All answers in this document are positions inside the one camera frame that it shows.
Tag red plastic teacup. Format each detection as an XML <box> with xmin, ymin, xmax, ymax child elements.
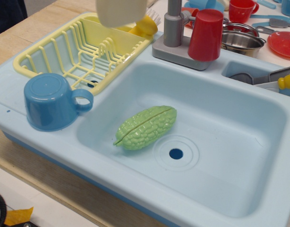
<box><xmin>229</xmin><ymin>0</ymin><xmax>259</xmax><ymax>24</ymax></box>

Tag blue plastic utensil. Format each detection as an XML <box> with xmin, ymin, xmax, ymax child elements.
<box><xmin>250</xmin><ymin>14</ymin><xmax>290</xmax><ymax>27</ymax></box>

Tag cream toy detergent bottle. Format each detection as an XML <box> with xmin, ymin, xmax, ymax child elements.
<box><xmin>96</xmin><ymin>0</ymin><xmax>147</xmax><ymax>27</ymax></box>

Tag blue plastic cup at back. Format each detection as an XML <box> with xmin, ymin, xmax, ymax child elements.
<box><xmin>281</xmin><ymin>0</ymin><xmax>290</xmax><ymax>16</ymax></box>

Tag blue plastic cup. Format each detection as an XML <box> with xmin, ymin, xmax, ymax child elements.
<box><xmin>24</xmin><ymin>73</ymin><xmax>94</xmax><ymax>131</ymax></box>
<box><xmin>281</xmin><ymin>0</ymin><xmax>290</xmax><ymax>16</ymax></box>

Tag green toy bitter gourd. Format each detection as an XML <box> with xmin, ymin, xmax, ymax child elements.
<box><xmin>113</xmin><ymin>105</ymin><xmax>177</xmax><ymax>150</ymax></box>

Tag yellow handled utensil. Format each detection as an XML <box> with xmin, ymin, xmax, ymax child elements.
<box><xmin>278</xmin><ymin>74</ymin><xmax>290</xmax><ymax>89</ymax></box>

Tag stainless steel pot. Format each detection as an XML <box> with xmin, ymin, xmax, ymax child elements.
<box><xmin>221</xmin><ymin>23</ymin><xmax>266</xmax><ymax>58</ymax></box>

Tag yellow plastic drying rack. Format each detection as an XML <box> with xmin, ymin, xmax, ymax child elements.
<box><xmin>13</xmin><ymin>13</ymin><xmax>154</xmax><ymax>95</ymax></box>

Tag grey toy slotted spatula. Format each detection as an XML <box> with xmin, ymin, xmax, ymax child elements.
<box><xmin>256</xmin><ymin>18</ymin><xmax>290</xmax><ymax>35</ymax></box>

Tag light blue toy sink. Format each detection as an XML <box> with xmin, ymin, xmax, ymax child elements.
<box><xmin>0</xmin><ymin>11</ymin><xmax>290</xmax><ymax>227</ymax></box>

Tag yellow dish brush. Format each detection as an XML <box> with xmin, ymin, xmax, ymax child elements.
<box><xmin>128</xmin><ymin>8</ymin><xmax>161</xmax><ymax>37</ymax></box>

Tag grey toy faucet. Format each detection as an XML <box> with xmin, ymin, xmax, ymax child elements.
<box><xmin>152</xmin><ymin>0</ymin><xmax>212</xmax><ymax>70</ymax></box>

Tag yellow tape piece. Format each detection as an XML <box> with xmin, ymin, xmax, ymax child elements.
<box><xmin>4</xmin><ymin>207</ymin><xmax>34</xmax><ymax>226</ymax></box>

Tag blue plastic dish at back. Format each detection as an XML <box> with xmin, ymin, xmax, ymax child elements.
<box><xmin>184</xmin><ymin>0</ymin><xmax>225</xmax><ymax>13</ymax></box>

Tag red plastic tumbler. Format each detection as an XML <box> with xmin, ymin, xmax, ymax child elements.
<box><xmin>188</xmin><ymin>9</ymin><xmax>223</xmax><ymax>62</ymax></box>

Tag red plastic plate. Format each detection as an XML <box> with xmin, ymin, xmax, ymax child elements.
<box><xmin>267</xmin><ymin>31</ymin><xmax>290</xmax><ymax>58</ymax></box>

